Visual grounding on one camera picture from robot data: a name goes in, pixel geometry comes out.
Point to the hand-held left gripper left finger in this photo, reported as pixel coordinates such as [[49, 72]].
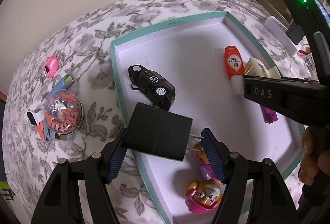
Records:
[[116, 162]]

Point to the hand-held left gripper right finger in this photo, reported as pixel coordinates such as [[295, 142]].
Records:
[[214, 154]]

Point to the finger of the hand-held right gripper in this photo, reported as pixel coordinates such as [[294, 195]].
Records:
[[263, 92]]

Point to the purple lighter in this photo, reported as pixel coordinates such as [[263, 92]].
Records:
[[269, 115]]

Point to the cream hair claw clip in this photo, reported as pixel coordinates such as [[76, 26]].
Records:
[[260, 66]]

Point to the pink and brown dog toy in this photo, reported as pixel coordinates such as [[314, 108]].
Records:
[[203, 195]]

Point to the orange tube bottle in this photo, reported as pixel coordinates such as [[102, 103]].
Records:
[[233, 61]]

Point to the black charger adapter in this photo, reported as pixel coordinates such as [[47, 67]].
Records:
[[157, 131]]

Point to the teal box lid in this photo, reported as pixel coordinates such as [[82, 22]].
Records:
[[206, 58]]

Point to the round clear container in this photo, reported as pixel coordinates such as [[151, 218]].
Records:
[[61, 113]]

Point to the salmon and blue plastic case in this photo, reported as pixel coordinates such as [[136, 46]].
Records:
[[40, 129]]

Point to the black toy car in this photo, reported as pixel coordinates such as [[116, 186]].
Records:
[[152, 82]]

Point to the white smartwatch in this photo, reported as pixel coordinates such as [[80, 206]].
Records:
[[33, 118]]

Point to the light blue plastic case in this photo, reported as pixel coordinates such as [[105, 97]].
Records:
[[61, 83]]

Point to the pink watch band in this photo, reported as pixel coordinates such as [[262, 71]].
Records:
[[54, 61]]

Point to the person's right hand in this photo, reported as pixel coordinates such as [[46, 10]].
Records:
[[309, 159]]

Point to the black plug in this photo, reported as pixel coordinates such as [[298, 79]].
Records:
[[295, 33]]

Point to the white power strip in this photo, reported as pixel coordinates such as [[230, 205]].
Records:
[[275, 27]]

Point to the clear glass jar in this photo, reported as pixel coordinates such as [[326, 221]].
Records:
[[310, 64]]

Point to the green packet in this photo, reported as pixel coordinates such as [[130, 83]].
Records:
[[5, 190]]

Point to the orange door frame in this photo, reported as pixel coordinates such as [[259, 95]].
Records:
[[2, 97]]

